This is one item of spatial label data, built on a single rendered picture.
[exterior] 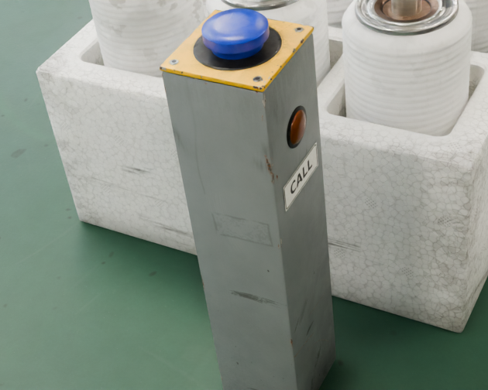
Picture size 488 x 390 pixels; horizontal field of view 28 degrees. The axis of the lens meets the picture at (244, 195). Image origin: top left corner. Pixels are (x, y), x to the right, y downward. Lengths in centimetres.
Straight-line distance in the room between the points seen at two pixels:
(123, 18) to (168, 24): 4
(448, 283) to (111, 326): 29
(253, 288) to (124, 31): 26
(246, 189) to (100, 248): 35
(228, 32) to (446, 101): 23
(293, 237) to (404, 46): 16
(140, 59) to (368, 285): 27
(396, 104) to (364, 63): 4
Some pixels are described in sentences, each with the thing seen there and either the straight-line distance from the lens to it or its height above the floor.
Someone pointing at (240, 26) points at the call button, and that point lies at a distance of 58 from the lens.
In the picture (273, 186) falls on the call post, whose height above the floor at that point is 24.
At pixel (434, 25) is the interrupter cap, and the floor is 25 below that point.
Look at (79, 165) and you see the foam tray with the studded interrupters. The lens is 91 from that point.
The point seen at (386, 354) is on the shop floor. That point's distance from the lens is 81.
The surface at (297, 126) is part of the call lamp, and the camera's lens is 60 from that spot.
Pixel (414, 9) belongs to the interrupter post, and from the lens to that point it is 73.
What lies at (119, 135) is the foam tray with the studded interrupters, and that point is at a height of 13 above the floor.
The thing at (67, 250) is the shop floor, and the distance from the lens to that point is 95.
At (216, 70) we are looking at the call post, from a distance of 57.
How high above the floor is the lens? 63
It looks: 40 degrees down
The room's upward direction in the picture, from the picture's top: 8 degrees counter-clockwise
